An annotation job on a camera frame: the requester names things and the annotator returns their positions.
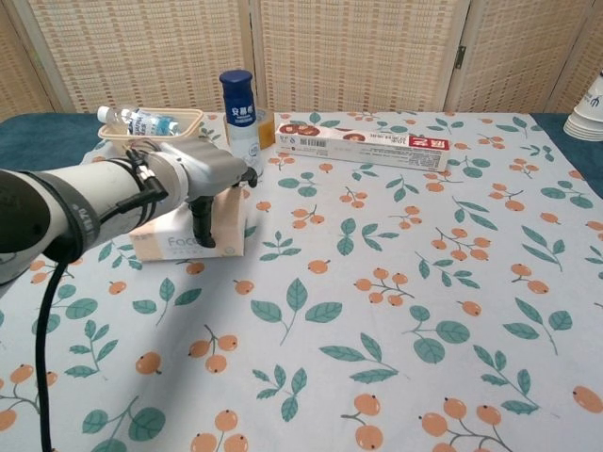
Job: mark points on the beige plastic tray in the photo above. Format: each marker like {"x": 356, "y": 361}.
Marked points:
{"x": 113, "y": 134}

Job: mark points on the pink and white tissue pack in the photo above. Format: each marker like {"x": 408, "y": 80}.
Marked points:
{"x": 155, "y": 247}

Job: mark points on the stack of white paper cups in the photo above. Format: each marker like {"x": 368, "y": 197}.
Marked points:
{"x": 589, "y": 117}

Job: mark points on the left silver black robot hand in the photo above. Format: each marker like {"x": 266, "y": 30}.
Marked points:
{"x": 207, "y": 169}

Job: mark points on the clear plastic water bottle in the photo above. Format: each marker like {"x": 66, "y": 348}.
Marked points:
{"x": 141, "y": 123}

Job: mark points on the brown packing tape roll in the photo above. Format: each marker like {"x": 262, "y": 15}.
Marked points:
{"x": 266, "y": 132}

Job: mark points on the floral leaf print tablecloth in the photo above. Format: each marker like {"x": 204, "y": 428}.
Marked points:
{"x": 330, "y": 282}

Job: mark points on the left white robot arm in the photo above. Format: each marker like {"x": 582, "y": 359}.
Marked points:
{"x": 94, "y": 198}

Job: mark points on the woven folding screen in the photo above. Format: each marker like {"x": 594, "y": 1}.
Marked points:
{"x": 353, "y": 56}

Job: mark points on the blue capped white bottle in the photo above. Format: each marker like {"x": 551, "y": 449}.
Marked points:
{"x": 240, "y": 117}

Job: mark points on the long white red wrap box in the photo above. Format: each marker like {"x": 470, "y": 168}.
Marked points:
{"x": 363, "y": 146}

